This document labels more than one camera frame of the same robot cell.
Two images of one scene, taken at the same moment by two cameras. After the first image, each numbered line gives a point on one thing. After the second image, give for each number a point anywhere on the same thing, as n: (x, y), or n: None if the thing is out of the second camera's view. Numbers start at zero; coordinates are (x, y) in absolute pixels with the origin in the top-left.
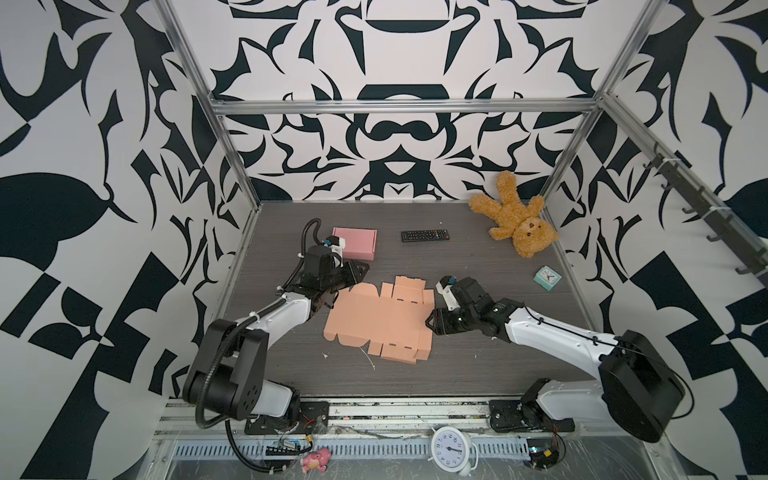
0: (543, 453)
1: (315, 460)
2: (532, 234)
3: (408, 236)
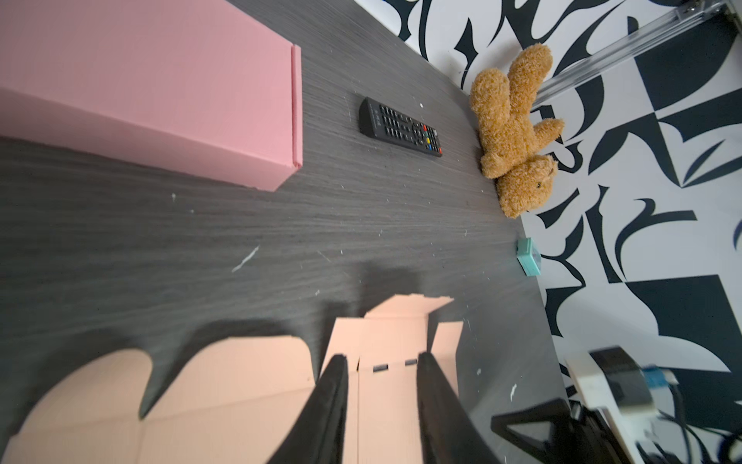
0: None
1: None
2: (510, 139)
3: (381, 122)
